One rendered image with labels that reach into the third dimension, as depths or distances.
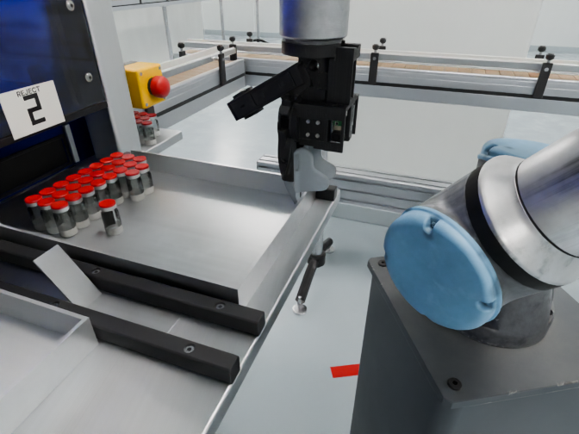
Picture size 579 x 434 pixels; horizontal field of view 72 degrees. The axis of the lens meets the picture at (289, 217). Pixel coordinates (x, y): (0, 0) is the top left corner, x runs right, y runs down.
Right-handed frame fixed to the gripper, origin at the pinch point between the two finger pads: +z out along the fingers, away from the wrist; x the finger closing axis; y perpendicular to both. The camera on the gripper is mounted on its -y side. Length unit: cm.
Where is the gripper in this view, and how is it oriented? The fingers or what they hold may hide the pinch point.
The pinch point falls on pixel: (293, 195)
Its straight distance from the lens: 55.5
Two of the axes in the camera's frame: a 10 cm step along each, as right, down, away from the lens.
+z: -0.1, 8.5, 5.3
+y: 9.4, 1.9, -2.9
